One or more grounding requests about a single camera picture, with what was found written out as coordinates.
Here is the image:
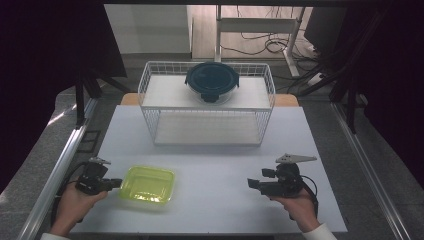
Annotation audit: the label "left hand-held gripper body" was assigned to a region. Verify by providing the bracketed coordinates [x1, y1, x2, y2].
[75, 157, 113, 196]

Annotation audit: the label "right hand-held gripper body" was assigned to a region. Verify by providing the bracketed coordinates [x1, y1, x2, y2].
[259, 152, 318, 198]

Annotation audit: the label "green plastic container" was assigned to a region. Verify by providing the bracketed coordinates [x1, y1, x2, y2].
[118, 165, 176, 204]

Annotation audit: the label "white wire shelf rack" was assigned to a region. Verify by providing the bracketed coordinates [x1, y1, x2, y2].
[137, 60, 277, 148]

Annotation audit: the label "round blue-lidded glass container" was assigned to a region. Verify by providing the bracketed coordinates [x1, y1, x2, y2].
[184, 61, 241, 104]

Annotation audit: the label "person's right hand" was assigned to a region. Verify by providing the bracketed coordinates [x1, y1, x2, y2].
[269, 187, 320, 234]

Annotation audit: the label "person's left hand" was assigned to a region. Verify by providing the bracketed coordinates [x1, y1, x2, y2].
[49, 184, 110, 238]

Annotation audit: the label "black tripod stand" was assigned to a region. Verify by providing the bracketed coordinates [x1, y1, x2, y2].
[74, 65, 132, 130]

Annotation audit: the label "wooden table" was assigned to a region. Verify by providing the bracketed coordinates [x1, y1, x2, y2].
[119, 92, 300, 108]

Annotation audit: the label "black metal stand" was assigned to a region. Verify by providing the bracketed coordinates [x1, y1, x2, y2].
[295, 9, 385, 135]

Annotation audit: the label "white power strip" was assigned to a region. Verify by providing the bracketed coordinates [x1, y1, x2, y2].
[306, 72, 325, 87]

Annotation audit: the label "black curtain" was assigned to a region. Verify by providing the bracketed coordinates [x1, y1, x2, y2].
[346, 0, 424, 188]
[0, 0, 128, 195]

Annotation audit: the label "white cabinet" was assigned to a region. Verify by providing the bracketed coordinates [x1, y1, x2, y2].
[104, 3, 193, 55]

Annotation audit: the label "left hand-held gripper black cable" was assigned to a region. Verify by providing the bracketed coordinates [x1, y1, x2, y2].
[49, 161, 90, 228]

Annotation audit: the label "hand-held gripper black cable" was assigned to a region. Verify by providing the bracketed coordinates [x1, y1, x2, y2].
[49, 161, 90, 228]
[289, 174, 320, 222]

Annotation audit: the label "right hand-held gripper black cable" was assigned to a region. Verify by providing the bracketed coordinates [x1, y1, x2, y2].
[289, 174, 320, 222]

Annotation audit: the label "aluminium rail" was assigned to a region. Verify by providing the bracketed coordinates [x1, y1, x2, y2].
[331, 101, 413, 240]
[15, 97, 100, 240]

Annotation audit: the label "black floor cables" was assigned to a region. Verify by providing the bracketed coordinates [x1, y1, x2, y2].
[219, 5, 322, 58]

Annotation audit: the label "white metal desk frame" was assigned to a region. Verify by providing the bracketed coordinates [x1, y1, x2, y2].
[214, 4, 307, 78]

